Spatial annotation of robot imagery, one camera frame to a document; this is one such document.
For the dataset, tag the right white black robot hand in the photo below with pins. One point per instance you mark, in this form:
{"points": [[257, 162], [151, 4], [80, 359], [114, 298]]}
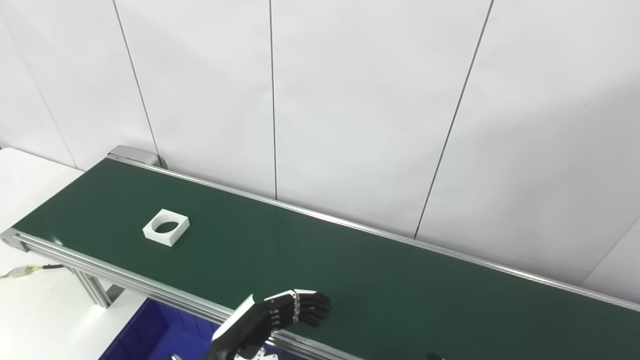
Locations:
{"points": [[435, 357]]}

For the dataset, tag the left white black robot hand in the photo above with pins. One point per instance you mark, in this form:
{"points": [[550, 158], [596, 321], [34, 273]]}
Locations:
{"points": [[240, 320]]}

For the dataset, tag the white square part round hole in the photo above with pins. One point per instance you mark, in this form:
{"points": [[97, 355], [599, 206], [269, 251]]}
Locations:
{"points": [[150, 231]]}

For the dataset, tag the blue plastic bin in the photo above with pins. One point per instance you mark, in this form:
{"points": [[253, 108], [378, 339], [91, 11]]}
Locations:
{"points": [[150, 335]]}

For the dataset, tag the aluminium conveyor leg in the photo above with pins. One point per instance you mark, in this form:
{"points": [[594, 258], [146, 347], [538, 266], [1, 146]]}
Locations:
{"points": [[95, 289]]}

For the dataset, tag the grey conveyor end housing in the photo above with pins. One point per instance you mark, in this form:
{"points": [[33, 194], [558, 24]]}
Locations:
{"points": [[132, 153]]}

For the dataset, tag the green conveyor belt aluminium frame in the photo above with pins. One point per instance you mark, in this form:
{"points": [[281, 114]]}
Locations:
{"points": [[350, 270]]}

